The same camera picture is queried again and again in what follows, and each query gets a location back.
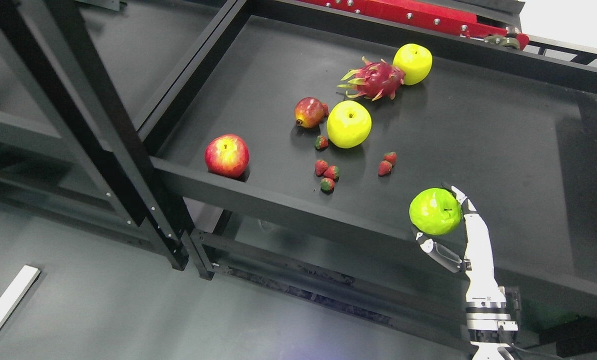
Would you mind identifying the strawberry left of cluster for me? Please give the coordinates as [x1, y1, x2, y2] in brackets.
[314, 159, 329, 177]

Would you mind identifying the strawberry bottom greenish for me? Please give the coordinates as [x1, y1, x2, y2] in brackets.
[319, 177, 337, 194]

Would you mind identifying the white standing desk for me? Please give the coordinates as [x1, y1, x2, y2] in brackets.
[0, 265, 41, 330]

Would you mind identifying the red apple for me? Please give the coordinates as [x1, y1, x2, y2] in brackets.
[204, 133, 249, 179]

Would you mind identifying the pomegranate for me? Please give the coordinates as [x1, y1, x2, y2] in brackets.
[294, 96, 329, 129]

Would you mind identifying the strawberry near yellow apple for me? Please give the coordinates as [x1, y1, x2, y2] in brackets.
[314, 135, 329, 151]

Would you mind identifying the green apple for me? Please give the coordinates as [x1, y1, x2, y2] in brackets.
[408, 187, 463, 236]

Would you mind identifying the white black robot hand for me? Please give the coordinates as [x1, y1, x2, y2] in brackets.
[412, 182, 507, 308]

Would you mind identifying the pink dragon fruit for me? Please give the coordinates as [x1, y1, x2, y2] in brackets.
[337, 56, 406, 101]

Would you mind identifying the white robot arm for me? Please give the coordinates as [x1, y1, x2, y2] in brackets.
[465, 300, 520, 360]

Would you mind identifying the red metal beam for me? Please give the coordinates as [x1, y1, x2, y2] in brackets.
[308, 0, 530, 50]

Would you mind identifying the yellow apple centre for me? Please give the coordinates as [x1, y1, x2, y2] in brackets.
[326, 100, 373, 150]

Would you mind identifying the strawberry right lower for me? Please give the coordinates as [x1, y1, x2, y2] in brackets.
[377, 160, 393, 177]

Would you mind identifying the strawberry of cluster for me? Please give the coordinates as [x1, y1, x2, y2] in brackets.
[314, 159, 329, 177]
[323, 165, 340, 182]

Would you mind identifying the yellow apple far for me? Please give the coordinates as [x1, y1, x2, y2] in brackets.
[392, 43, 433, 85]

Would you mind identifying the yellow apple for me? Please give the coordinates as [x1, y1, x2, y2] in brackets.
[326, 100, 373, 150]
[392, 43, 433, 85]

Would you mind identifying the strawberry middle of cluster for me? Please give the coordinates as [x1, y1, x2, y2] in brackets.
[323, 165, 340, 182]

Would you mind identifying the strawberry right upper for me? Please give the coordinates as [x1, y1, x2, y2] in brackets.
[383, 152, 398, 167]

